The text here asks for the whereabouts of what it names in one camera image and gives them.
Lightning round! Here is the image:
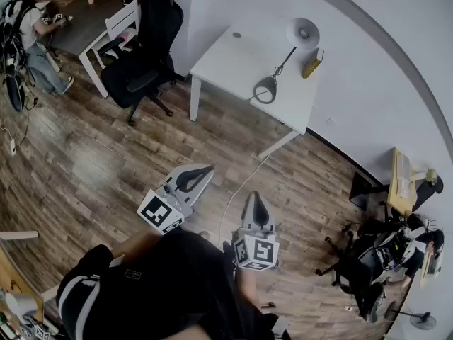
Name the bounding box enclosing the wooden table top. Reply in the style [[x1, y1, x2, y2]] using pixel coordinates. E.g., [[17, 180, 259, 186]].
[[0, 241, 45, 332]]

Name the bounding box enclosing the black high-back office chair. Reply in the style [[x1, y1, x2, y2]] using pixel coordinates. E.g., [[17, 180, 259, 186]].
[[100, 0, 185, 126]]

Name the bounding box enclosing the white floor cable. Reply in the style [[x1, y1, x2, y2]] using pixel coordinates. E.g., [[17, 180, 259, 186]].
[[217, 153, 270, 249]]

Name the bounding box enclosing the person's left forearm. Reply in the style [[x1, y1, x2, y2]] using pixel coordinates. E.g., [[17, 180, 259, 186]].
[[113, 230, 164, 261]]

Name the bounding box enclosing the dark wooden table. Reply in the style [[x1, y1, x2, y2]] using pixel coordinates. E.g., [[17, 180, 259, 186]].
[[45, 0, 139, 98]]

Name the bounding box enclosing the black floor fan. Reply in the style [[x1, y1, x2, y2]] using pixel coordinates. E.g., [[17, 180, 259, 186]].
[[385, 301, 438, 331]]

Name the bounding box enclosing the yellow book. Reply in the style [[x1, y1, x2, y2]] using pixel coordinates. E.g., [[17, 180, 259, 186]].
[[301, 47, 325, 80]]

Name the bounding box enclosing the person's black clothed torso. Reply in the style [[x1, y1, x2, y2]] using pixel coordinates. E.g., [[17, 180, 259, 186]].
[[55, 228, 291, 340]]

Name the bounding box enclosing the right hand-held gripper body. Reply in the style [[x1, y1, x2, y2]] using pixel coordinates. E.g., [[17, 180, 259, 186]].
[[231, 227, 280, 271]]

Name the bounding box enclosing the black equipment backpack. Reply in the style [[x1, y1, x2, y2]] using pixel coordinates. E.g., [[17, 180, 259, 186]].
[[0, 0, 36, 113]]

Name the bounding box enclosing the white wooden chair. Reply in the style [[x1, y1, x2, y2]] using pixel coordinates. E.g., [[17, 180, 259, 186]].
[[91, 0, 142, 70]]

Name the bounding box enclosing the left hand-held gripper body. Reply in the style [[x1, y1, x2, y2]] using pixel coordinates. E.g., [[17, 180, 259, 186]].
[[137, 176, 194, 235]]

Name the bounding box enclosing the black swivel chair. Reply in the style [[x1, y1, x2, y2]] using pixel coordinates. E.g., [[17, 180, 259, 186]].
[[314, 217, 389, 324]]

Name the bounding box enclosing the white desk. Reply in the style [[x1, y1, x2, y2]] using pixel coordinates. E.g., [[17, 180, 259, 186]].
[[189, 12, 325, 159]]

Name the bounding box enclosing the small potted plant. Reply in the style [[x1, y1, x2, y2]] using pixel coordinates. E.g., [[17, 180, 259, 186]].
[[410, 167, 438, 183]]

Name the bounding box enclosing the person's right forearm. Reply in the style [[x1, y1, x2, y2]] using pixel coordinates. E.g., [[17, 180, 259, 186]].
[[236, 267, 263, 306]]

